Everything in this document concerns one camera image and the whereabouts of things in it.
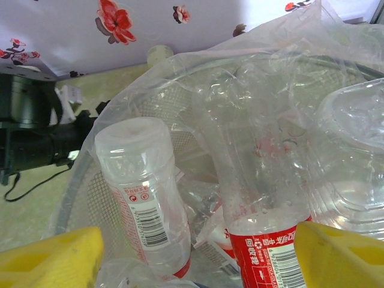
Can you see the white bottle with red cap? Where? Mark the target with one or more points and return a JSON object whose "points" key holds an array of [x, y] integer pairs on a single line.
{"points": [[141, 180]]}

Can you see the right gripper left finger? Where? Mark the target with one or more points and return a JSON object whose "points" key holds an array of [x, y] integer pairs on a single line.
{"points": [[45, 264]]}

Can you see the clear plastic bin liner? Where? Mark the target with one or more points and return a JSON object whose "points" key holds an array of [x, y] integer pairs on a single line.
{"points": [[210, 60]]}

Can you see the clear bottle red cola label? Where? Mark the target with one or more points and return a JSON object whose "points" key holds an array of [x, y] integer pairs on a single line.
{"points": [[264, 246]]}

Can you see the clear bottle red white label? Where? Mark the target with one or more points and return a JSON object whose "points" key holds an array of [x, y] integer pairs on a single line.
{"points": [[222, 240]]}

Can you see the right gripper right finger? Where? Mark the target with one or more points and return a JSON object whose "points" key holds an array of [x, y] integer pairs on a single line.
{"points": [[339, 261]]}

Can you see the clear unlabelled plastic bottle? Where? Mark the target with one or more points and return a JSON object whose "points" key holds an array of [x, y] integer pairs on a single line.
{"points": [[351, 150]]}

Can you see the pale green plastic bottle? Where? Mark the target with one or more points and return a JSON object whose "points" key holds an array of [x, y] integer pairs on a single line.
{"points": [[159, 54]]}

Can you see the grey mesh waste bin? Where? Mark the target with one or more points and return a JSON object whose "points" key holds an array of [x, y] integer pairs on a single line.
{"points": [[99, 192]]}

